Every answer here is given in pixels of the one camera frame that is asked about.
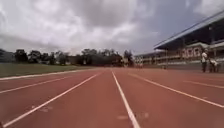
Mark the grandstand building with roof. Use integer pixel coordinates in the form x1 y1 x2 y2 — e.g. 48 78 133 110
133 9 224 70

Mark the row of trees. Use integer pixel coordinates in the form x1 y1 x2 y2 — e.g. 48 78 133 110
0 48 135 67

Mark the green grass field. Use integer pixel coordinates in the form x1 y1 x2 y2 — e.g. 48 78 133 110
0 62 98 79

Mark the person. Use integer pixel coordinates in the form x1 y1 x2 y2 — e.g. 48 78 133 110
200 48 209 74
208 58 221 74

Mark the low distant building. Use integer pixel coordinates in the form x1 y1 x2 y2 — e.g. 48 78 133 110
65 55 80 66

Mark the red running track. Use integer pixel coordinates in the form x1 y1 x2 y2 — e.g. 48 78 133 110
0 67 224 128

